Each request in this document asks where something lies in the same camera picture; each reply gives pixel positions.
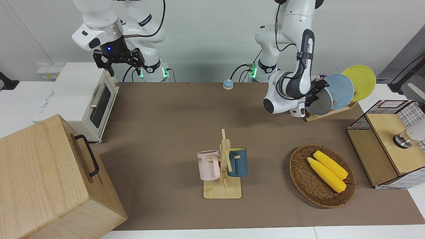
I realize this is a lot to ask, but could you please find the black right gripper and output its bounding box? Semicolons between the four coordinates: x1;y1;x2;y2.
93;35;146;77

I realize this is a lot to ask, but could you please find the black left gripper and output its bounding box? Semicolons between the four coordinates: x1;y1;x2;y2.
304;78;331;108

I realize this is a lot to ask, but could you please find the gray plate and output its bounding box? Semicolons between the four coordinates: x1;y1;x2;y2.
307;89;333;116

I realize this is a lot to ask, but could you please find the light blue plate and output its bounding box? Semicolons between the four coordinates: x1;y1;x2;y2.
324;74;354;110

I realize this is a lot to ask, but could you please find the wooden plate rack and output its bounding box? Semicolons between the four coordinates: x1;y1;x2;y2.
304;100;359;122

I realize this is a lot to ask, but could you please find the yellow plate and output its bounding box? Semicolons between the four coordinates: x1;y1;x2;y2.
342;65;377;102

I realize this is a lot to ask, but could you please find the white toaster oven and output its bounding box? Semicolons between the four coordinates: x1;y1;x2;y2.
32;62;119;144

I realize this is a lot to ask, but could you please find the white power strip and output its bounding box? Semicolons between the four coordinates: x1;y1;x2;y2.
37;65;65;80

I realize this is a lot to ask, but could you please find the yellow corn cob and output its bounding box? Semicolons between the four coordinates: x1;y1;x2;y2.
307;157;347;193
313;150;348;180

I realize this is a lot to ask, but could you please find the brown wicker basket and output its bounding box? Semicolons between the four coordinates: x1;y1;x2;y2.
290;144;357;208

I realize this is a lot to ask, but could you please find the dark teal mug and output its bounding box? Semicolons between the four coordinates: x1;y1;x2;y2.
227;148;248;177

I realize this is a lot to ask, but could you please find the pink mug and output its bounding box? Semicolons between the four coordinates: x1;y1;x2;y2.
197;150;221;181

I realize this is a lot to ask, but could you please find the wooden mug tree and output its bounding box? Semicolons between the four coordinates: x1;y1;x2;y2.
203;129;242;199

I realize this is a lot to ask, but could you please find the wooden cabinet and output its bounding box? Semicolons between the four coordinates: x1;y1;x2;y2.
0;114;128;239

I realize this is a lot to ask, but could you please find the black base cable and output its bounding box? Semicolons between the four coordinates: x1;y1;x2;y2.
122;65;135;82
231;50;263;82

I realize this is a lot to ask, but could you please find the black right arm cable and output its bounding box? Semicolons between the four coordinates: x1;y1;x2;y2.
123;0;166;38

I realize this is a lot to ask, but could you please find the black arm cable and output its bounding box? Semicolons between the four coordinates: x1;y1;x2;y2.
274;0;316;100
123;0;166;38

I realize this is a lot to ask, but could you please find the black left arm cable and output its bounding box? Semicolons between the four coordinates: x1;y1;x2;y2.
274;0;316;100

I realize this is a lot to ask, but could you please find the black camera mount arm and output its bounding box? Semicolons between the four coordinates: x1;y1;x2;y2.
0;71;20;91
387;50;425;100

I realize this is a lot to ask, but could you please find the wire grid wooden shelf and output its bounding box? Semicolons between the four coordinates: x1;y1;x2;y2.
346;100;425;190

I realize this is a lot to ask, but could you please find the black cabinet handle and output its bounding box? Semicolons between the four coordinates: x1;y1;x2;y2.
74;134;100;177

